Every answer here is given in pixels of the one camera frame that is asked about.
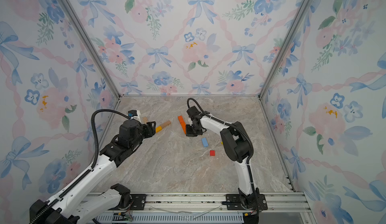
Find orange short block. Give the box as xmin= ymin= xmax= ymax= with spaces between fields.
xmin=178 ymin=116 xmax=186 ymax=127

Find plain wooden block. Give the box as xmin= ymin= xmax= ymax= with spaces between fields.
xmin=160 ymin=121 xmax=171 ymax=129

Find orange long block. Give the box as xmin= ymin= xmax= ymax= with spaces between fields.
xmin=182 ymin=124 xmax=187 ymax=135

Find yellow rectangular block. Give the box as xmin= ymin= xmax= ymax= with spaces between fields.
xmin=155 ymin=126 xmax=162 ymax=133

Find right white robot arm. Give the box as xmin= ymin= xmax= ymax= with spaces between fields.
xmin=186 ymin=116 xmax=258 ymax=210

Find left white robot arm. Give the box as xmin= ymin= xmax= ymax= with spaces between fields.
xmin=30 ymin=119 xmax=156 ymax=224

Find light blue block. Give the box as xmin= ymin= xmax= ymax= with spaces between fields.
xmin=202 ymin=138 xmax=209 ymax=148

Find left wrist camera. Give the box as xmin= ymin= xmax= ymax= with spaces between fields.
xmin=118 ymin=110 xmax=143 ymax=150

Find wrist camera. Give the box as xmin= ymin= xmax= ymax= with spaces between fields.
xmin=118 ymin=110 xmax=143 ymax=150
xmin=187 ymin=106 xmax=203 ymax=121

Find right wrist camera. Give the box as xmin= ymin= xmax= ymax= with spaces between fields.
xmin=187 ymin=106 xmax=203 ymax=121

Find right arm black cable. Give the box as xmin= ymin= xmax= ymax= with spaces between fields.
xmin=186 ymin=97 xmax=255 ymax=207

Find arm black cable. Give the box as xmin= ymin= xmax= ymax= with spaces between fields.
xmin=186 ymin=97 xmax=255 ymax=207
xmin=29 ymin=108 xmax=133 ymax=224

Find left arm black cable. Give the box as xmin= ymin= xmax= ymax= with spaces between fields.
xmin=29 ymin=108 xmax=133 ymax=224

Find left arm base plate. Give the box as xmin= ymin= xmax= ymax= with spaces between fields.
xmin=110 ymin=193 xmax=147 ymax=211

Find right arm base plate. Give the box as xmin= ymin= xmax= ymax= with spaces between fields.
xmin=222 ymin=193 xmax=268 ymax=212

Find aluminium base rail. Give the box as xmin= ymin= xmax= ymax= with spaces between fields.
xmin=81 ymin=192 xmax=314 ymax=224

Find aluminium corner post left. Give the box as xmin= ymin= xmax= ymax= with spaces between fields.
xmin=58 ymin=0 xmax=120 ymax=99

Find aluminium corner post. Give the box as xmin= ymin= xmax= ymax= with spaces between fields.
xmin=258 ymin=0 xmax=312 ymax=100
xmin=58 ymin=0 xmax=120 ymax=99

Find aluminium corner post right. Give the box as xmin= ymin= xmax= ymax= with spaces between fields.
xmin=258 ymin=0 xmax=312 ymax=100

